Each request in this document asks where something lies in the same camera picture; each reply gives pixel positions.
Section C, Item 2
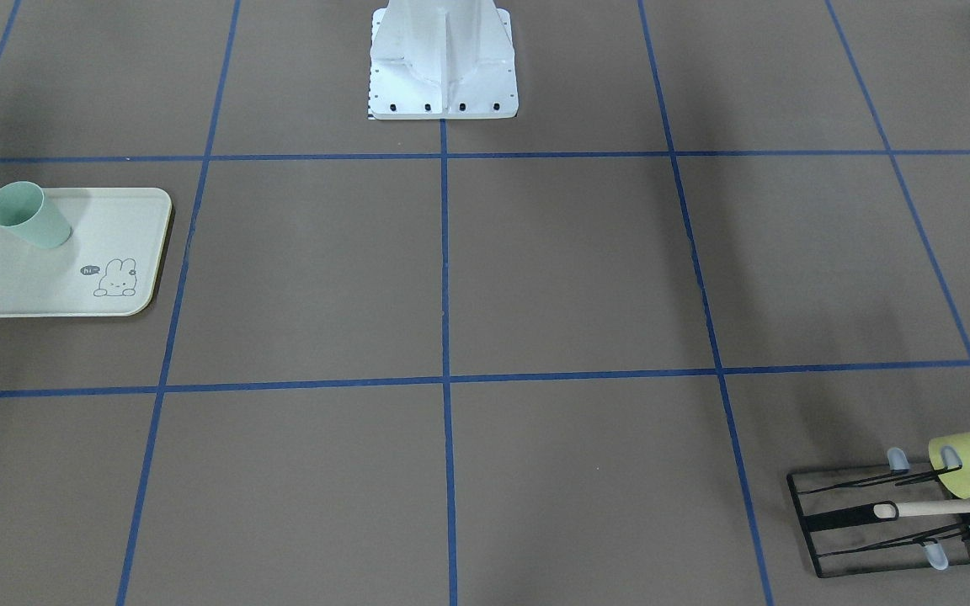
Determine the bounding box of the black wire cup rack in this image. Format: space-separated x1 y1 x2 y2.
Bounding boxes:
786 448 970 579

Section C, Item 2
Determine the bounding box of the light green plastic cup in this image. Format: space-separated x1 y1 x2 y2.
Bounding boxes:
0 181 72 250

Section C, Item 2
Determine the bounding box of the wooden rack handle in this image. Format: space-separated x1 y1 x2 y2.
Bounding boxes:
872 498 970 520

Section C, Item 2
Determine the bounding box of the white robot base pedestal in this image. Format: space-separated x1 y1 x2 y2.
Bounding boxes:
367 1 520 120

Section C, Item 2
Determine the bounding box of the cream rabbit tray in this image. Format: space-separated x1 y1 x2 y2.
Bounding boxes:
0 188 173 318

